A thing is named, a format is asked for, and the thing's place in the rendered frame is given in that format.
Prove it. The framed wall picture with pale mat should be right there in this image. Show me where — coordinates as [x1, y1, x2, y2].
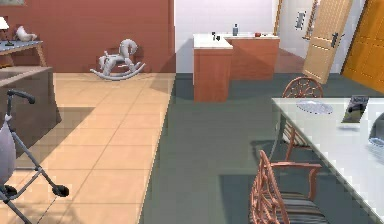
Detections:
[294, 10, 307, 31]

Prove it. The clear glass plate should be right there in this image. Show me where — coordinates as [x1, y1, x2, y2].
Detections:
[295, 99, 334, 115]

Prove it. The dark brown cabinet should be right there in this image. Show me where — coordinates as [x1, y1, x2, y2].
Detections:
[0, 65, 63, 158]

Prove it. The grey rocking horse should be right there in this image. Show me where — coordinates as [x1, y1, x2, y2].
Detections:
[89, 38, 147, 81]

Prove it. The brown wicker chair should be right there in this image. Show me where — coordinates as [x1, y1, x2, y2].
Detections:
[249, 149, 330, 224]
[279, 76, 324, 162]

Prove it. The white bird figurine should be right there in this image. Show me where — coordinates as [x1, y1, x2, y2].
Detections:
[15, 25, 38, 43]

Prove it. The grey topped wooden side table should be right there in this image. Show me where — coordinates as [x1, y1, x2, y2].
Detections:
[0, 40, 48, 68]

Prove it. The orange wooden door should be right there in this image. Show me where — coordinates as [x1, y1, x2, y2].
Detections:
[341, 0, 384, 94]

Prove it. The white dining table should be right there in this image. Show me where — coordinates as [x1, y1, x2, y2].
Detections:
[271, 97, 384, 223]

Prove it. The white table lamp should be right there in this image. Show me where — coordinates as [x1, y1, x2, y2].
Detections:
[0, 16, 15, 47]

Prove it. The clear glass bowl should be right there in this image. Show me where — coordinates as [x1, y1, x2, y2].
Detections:
[367, 136, 384, 155]

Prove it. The light wooden room door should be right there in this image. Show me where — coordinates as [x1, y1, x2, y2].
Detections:
[302, 0, 354, 85]

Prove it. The brown kitchen counter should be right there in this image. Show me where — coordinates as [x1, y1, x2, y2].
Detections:
[192, 32, 281, 103]

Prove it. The dark grey round object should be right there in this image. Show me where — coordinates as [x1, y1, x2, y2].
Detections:
[369, 112, 384, 140]

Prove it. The black door handle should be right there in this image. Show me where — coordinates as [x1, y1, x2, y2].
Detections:
[330, 31, 346, 49]

